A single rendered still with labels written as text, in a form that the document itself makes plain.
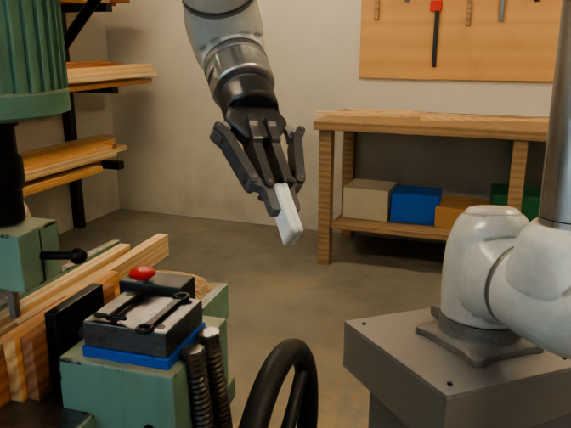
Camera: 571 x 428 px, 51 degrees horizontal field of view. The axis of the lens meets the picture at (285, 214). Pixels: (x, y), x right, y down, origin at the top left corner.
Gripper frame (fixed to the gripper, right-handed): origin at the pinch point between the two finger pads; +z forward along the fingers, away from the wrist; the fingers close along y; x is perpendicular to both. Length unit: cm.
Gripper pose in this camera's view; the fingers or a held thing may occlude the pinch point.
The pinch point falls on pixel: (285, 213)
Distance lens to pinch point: 70.8
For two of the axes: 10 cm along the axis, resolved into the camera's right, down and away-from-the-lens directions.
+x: 3.4, -5.9, -7.3
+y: -9.0, 0.2, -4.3
